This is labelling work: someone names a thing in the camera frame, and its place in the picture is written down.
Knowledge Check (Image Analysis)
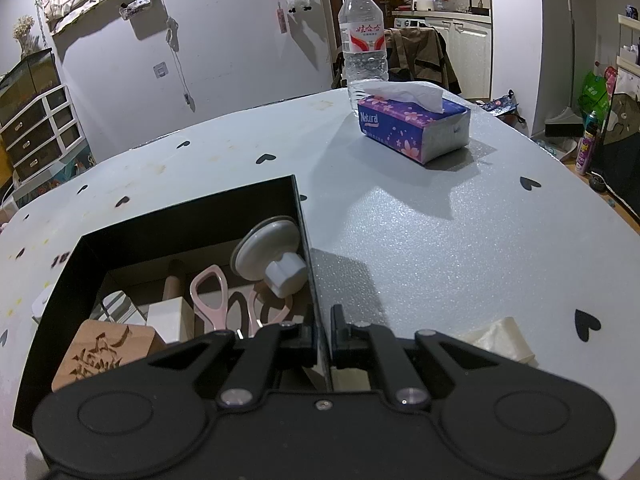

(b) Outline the wooden engraved coaster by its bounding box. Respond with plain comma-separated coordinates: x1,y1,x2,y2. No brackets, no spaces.
51,320,167,391

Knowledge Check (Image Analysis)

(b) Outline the purple tissue pack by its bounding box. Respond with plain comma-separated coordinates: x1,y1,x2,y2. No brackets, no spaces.
358,80,471,165

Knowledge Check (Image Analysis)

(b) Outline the crumpled white tissue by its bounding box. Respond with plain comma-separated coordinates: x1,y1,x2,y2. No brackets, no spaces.
459,316,535,364

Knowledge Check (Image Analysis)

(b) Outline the wooden cylinder stick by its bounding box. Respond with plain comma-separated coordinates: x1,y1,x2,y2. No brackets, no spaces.
163,259,184,300

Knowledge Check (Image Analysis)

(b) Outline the white drawer cabinet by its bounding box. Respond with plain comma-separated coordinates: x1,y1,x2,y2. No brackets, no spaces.
1,84,85,182

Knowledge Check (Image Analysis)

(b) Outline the brown jacket on chair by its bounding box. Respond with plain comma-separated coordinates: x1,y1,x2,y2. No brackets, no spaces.
385,27,461,96

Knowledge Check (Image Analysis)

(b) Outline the black cardboard box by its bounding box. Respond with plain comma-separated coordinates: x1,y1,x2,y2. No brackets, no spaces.
12,176,307,436

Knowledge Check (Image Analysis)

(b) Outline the purple spray can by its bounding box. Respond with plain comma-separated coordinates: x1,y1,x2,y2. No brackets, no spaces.
575,110,600,176

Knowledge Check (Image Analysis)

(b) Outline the white cube block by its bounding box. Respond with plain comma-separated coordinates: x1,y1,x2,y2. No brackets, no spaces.
146,297,194,344

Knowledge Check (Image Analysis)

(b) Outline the white suction cup knob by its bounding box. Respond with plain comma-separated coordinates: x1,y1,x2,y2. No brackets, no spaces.
230,216,308,299

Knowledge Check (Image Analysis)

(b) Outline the glass terrarium tank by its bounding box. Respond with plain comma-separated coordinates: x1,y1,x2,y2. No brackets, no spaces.
0,49,61,126

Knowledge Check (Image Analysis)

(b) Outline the clear plastic water bottle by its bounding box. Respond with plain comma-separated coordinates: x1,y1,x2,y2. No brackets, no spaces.
338,0,388,115

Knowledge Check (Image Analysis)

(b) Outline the green plastic bag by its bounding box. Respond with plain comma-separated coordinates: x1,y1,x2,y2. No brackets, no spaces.
577,72,608,122

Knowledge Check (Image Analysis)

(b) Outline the white round hook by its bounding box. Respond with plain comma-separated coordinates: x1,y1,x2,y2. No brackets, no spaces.
32,284,54,324

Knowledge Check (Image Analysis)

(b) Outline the white grey striped holder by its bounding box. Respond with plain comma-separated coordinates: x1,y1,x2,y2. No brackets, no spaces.
90,290,146,325

